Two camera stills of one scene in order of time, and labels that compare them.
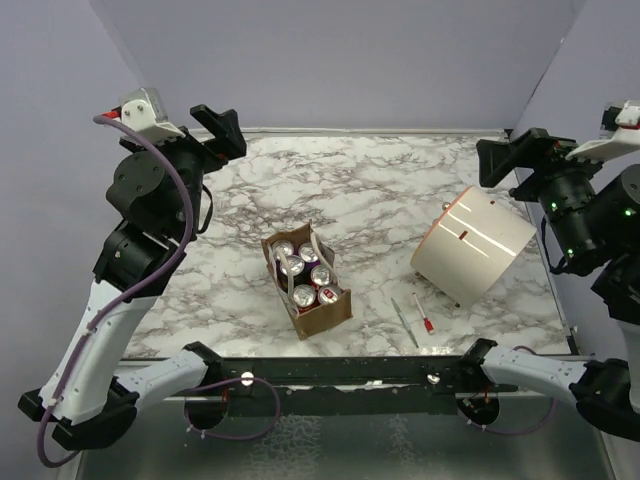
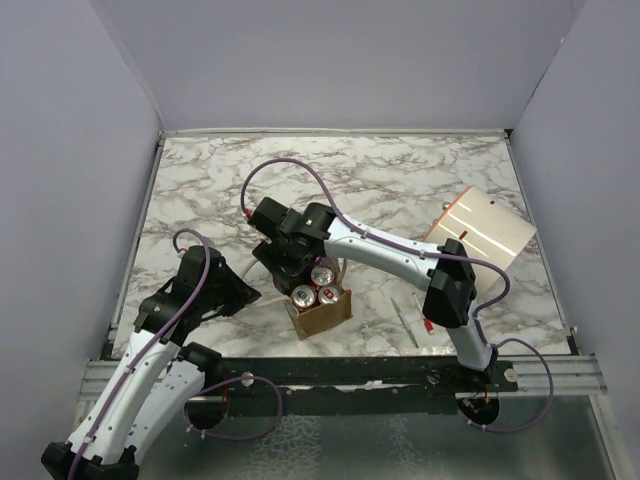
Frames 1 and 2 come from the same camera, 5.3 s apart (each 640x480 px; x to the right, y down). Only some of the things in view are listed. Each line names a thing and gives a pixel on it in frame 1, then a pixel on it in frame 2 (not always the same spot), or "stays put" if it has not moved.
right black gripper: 531,148 -> 283,272
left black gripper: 229,142 -> 243,293
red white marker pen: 427,324 stays put
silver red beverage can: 329,294 stays put
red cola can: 320,275 stays put
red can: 304,295 stays put
